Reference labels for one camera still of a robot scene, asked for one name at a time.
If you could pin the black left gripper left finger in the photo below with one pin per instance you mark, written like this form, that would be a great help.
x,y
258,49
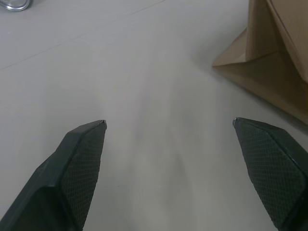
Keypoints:
x,y
72,173

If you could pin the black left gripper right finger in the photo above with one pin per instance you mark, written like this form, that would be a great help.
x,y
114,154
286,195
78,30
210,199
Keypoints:
x,y
269,168

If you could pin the brown cardboard box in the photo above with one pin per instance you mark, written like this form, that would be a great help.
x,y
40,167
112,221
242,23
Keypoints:
x,y
274,48

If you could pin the clear glass container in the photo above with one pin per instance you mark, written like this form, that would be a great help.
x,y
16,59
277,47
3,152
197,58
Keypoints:
x,y
15,3

